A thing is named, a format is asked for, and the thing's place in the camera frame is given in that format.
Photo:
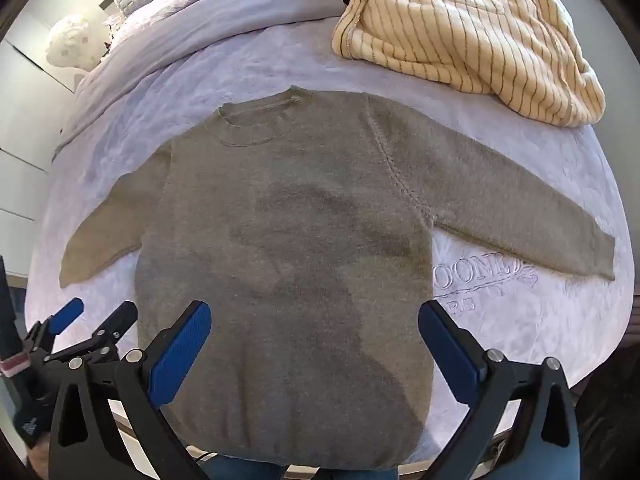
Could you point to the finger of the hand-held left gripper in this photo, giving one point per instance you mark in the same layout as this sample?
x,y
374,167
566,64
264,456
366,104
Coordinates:
x,y
66,311
116,321

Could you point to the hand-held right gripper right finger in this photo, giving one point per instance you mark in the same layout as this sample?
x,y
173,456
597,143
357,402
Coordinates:
x,y
450,347

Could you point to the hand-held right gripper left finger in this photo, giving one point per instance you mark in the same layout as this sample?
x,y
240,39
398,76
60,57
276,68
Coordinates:
x,y
180,347

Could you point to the grey knitted sweater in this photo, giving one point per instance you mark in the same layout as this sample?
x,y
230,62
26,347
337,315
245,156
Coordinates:
x,y
300,220

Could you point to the white wardrobe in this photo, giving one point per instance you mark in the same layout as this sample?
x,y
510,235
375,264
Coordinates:
x,y
20,110

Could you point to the lavender plush blanket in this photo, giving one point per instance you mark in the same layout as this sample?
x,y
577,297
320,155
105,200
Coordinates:
x,y
250,60

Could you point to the cream striped garment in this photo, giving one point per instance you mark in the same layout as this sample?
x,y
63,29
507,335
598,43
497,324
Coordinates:
x,y
465,30

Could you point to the grey duvet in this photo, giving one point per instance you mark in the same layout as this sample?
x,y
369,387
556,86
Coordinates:
x,y
200,10

